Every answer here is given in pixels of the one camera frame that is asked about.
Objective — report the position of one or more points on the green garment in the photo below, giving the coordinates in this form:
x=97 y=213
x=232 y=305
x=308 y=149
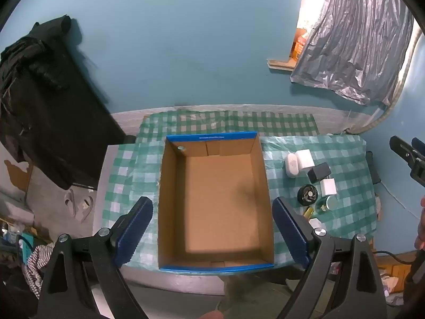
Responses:
x=252 y=302

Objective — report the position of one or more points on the striped cloth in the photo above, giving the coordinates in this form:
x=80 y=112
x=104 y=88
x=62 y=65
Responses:
x=36 y=262

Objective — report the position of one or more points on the dark hanging jacket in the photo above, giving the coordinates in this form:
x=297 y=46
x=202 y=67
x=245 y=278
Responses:
x=49 y=106

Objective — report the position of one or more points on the white octagonal box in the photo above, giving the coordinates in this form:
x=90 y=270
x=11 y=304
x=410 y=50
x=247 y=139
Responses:
x=313 y=223

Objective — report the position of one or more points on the white slipper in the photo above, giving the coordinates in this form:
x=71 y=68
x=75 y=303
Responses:
x=70 y=202
x=86 y=209

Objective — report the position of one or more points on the person's right hand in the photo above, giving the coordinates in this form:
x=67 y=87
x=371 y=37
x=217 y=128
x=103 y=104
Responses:
x=421 y=232

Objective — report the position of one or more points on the black round fan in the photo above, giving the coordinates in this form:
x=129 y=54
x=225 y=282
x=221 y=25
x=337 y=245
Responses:
x=307 y=195

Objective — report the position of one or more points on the large white charger cube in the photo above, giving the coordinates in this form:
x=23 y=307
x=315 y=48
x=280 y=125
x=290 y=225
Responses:
x=304 y=159

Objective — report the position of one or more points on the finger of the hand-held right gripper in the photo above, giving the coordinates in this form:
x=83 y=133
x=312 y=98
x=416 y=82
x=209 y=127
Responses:
x=421 y=162
x=403 y=151

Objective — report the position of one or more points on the teal box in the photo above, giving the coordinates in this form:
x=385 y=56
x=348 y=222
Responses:
x=26 y=247

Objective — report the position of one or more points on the white earbuds case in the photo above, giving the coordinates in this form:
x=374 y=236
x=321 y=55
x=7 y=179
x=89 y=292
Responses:
x=291 y=166

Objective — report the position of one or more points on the orange boxes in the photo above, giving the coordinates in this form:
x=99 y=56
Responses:
x=298 y=45

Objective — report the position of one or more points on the black charger plug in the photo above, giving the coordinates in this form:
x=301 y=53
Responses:
x=319 y=172

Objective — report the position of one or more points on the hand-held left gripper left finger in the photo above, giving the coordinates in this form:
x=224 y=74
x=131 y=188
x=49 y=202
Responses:
x=132 y=236

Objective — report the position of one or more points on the cardboard box with blue rim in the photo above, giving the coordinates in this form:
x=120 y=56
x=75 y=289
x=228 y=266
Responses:
x=215 y=199

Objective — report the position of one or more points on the small white charger plug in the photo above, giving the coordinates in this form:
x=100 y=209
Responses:
x=328 y=187

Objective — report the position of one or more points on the green metal cylinder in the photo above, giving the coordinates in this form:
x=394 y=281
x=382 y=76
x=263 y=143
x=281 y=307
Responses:
x=327 y=203

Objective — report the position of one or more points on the silver crinkled curtain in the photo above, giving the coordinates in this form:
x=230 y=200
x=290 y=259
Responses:
x=358 y=33

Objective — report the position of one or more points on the green checked tablecloth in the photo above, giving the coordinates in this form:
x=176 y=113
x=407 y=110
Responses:
x=132 y=186

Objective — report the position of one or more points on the wooden ledge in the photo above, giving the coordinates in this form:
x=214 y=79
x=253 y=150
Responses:
x=282 y=64

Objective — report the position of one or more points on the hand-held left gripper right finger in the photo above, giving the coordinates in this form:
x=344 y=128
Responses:
x=292 y=236

